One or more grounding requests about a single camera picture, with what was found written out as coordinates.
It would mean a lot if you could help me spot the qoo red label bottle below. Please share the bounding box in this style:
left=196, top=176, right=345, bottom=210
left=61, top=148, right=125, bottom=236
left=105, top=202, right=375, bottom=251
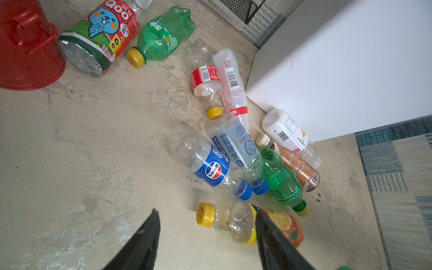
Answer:
left=57, top=0, right=152, bottom=78

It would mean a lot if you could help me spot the clear bottle red cap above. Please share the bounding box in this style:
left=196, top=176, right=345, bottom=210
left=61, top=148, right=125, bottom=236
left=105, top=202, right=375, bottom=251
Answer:
left=213, top=48, right=249, bottom=133

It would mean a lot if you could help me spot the green bottle centre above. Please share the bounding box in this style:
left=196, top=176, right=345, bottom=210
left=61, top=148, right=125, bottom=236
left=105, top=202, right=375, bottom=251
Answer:
left=261, top=147, right=310, bottom=217

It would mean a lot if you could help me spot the light blue label bottle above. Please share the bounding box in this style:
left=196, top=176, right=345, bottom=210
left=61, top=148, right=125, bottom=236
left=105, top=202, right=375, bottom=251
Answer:
left=204, top=114, right=269, bottom=195

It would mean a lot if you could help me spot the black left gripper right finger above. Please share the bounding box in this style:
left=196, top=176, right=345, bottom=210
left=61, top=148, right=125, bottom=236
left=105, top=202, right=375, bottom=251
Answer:
left=255, top=210, right=314, bottom=270

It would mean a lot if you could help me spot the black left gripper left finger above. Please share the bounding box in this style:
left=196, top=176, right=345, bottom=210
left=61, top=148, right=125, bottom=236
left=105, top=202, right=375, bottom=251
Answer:
left=103, top=209, right=161, bottom=270

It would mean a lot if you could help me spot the brown tea bottle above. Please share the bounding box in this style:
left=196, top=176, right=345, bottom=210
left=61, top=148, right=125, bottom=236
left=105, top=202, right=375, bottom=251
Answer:
left=255, top=133, right=321, bottom=192

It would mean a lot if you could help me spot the green bottle back left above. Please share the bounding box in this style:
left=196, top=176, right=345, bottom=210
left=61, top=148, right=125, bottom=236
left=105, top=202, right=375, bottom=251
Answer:
left=126, top=6, right=196, bottom=69

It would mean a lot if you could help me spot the small red label bottle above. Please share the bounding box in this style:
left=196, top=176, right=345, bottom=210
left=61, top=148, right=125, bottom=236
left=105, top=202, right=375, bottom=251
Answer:
left=185, top=38, right=223, bottom=120

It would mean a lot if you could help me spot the white yellow label bottle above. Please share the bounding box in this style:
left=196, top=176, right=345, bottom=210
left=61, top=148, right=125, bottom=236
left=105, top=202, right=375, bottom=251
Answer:
left=262, top=109, right=321, bottom=169

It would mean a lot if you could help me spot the pepsi label clear bottle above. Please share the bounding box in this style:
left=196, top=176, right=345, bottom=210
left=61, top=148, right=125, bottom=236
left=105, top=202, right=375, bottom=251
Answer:
left=167, top=129, right=253, bottom=201

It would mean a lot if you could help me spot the white bin with green liner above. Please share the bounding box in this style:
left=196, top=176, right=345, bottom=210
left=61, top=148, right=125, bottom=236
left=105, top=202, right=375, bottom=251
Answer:
left=246, top=1, right=432, bottom=142

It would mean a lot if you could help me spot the green bottle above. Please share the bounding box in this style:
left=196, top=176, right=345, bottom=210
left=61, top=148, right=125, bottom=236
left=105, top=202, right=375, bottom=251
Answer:
left=261, top=147, right=310, bottom=217
left=126, top=6, right=196, bottom=69

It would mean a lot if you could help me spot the red pencil cup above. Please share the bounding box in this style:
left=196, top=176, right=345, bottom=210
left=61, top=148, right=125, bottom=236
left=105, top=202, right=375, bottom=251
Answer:
left=1, top=1, right=65, bottom=91

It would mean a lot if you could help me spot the black wire mesh shelf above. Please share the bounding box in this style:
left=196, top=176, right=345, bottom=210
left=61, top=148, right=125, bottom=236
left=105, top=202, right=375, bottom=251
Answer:
left=220, top=0, right=266, bottom=25

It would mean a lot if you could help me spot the orange juice bottle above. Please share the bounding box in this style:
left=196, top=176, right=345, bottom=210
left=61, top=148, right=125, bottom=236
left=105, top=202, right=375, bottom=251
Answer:
left=196, top=198, right=304, bottom=248

